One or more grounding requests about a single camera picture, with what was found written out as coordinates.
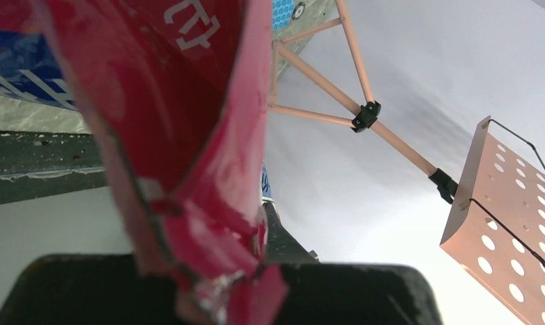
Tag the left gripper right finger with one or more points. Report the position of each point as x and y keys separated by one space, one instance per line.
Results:
x=344 y=293

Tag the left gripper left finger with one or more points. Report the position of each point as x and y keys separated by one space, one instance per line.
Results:
x=88 y=289

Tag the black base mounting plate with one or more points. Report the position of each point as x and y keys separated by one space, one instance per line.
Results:
x=40 y=164

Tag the blue building block plate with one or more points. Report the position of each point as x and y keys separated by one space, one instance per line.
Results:
x=282 y=13

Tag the pink perforated music stand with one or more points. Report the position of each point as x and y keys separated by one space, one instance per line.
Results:
x=437 y=68

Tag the small round poker chip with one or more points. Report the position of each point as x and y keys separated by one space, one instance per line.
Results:
x=298 y=10

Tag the pet food bag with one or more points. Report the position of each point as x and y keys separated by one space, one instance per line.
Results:
x=175 y=93

